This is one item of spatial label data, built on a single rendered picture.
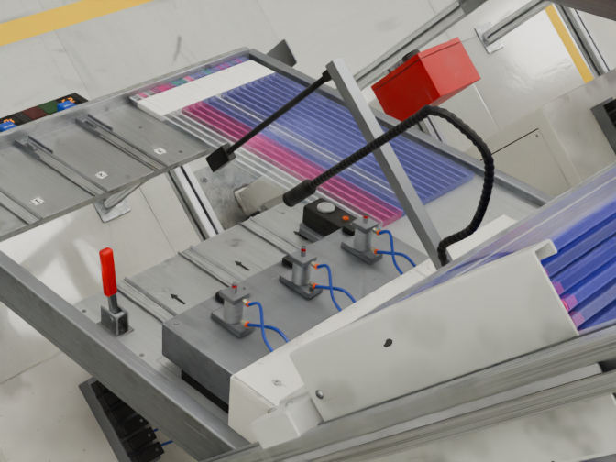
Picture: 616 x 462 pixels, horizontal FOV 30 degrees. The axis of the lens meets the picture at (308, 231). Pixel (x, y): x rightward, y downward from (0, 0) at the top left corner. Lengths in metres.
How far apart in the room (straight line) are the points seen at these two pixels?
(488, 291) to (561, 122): 1.82
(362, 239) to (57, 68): 1.44
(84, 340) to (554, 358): 0.72
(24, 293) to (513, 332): 0.77
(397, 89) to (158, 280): 0.92
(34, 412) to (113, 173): 0.38
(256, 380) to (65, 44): 1.67
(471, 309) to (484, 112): 2.59
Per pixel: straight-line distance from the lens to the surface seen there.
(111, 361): 1.36
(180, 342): 1.30
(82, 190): 1.66
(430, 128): 2.82
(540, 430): 0.89
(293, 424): 1.06
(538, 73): 3.69
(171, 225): 2.70
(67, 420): 1.79
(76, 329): 1.40
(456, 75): 2.25
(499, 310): 0.86
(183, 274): 1.49
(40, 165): 1.72
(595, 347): 0.79
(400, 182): 1.26
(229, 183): 2.81
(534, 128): 2.67
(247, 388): 1.20
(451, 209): 1.67
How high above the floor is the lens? 2.26
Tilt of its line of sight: 51 degrees down
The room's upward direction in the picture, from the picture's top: 60 degrees clockwise
